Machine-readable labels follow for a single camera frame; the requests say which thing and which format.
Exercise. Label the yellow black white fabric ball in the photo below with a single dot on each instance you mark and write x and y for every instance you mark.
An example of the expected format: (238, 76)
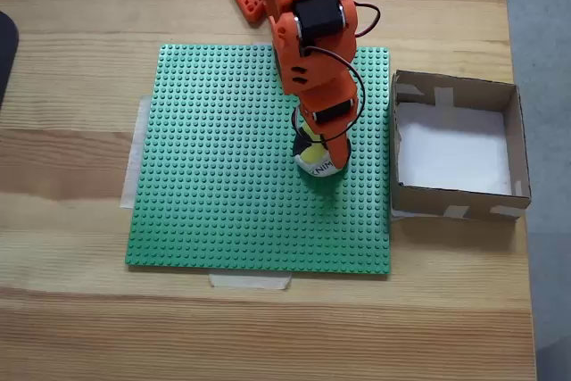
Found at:
(312, 155)

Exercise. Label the brown cardboard box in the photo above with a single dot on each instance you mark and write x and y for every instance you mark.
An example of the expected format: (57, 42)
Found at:
(424, 200)

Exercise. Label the white paper sheet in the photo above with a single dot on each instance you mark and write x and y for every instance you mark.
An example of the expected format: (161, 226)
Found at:
(446, 153)

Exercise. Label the green studded baseplate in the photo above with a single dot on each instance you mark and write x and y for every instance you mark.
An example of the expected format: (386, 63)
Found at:
(223, 176)

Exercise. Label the translucent masking tape strip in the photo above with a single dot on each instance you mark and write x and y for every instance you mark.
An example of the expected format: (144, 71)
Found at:
(250, 282)
(134, 167)

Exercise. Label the black rounded flat object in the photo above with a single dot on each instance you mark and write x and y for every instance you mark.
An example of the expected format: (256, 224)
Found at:
(6, 55)

